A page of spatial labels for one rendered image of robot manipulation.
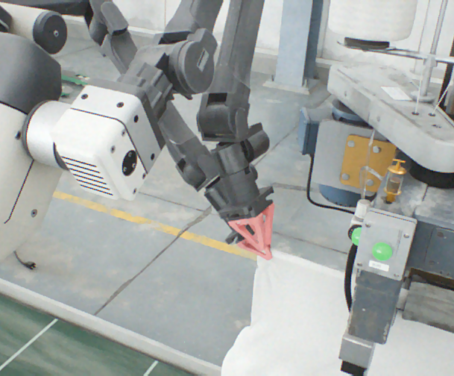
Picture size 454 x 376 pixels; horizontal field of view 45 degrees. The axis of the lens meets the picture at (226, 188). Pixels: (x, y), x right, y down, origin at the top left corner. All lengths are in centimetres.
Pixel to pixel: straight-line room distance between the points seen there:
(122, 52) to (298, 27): 472
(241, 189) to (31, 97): 39
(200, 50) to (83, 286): 217
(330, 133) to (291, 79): 472
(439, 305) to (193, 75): 67
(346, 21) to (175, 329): 182
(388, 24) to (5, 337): 159
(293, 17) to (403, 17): 479
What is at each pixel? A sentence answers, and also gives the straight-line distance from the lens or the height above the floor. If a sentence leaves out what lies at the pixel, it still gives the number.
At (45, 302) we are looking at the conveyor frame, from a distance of 216.
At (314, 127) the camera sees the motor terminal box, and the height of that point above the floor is 129.
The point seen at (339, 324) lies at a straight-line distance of 126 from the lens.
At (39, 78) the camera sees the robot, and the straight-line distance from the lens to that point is 81.
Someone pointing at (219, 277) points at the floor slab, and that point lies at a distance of 293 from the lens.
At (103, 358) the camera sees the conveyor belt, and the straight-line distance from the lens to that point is 196.
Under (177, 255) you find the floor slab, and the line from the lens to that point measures 308.
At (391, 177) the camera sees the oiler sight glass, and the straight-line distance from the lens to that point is 91.
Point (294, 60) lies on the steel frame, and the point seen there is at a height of 32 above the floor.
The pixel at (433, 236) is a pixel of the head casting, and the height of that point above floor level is 130.
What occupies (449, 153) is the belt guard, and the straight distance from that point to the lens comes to 99.
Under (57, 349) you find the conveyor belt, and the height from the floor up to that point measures 38.
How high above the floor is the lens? 175
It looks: 27 degrees down
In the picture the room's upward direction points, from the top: 4 degrees clockwise
